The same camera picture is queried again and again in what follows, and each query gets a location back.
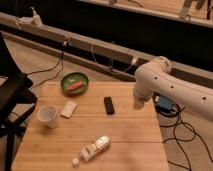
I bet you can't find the blue power box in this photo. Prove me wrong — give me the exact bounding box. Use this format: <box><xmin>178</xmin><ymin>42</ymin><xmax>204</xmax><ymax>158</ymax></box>
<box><xmin>156</xmin><ymin>95</ymin><xmax>172</xmax><ymax>112</ymax></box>

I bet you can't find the wooden table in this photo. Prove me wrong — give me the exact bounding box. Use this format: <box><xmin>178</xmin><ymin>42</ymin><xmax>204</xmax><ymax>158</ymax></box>
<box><xmin>12</xmin><ymin>82</ymin><xmax>169</xmax><ymax>171</ymax></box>

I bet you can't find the orange carrot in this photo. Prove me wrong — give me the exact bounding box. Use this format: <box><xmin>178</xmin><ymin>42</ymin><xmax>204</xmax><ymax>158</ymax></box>
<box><xmin>67</xmin><ymin>81</ymin><xmax>83</xmax><ymax>91</ymax></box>

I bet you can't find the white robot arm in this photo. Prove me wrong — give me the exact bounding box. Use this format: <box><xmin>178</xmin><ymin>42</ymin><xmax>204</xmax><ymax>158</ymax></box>
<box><xmin>133</xmin><ymin>56</ymin><xmax>213</xmax><ymax>122</ymax></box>

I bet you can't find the white ceramic cup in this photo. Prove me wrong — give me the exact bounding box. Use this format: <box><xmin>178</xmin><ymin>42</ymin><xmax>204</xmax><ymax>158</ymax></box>
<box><xmin>37</xmin><ymin>105</ymin><xmax>58</xmax><ymax>128</ymax></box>

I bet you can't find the green bowl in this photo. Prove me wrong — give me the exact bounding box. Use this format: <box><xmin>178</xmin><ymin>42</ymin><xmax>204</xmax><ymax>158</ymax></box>
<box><xmin>60</xmin><ymin>72</ymin><xmax>89</xmax><ymax>96</ymax></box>

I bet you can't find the black floor cable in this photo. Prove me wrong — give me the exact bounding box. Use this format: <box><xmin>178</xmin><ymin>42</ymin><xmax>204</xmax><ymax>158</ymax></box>
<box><xmin>155</xmin><ymin>101</ymin><xmax>213</xmax><ymax>171</ymax></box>

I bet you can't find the black chair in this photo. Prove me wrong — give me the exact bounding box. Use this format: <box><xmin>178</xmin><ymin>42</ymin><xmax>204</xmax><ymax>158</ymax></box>
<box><xmin>0</xmin><ymin>32</ymin><xmax>37</xmax><ymax>171</ymax></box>

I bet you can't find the white sponge block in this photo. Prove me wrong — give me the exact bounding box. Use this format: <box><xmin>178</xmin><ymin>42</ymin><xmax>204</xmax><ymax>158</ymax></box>
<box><xmin>60</xmin><ymin>101</ymin><xmax>77</xmax><ymax>119</ymax></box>

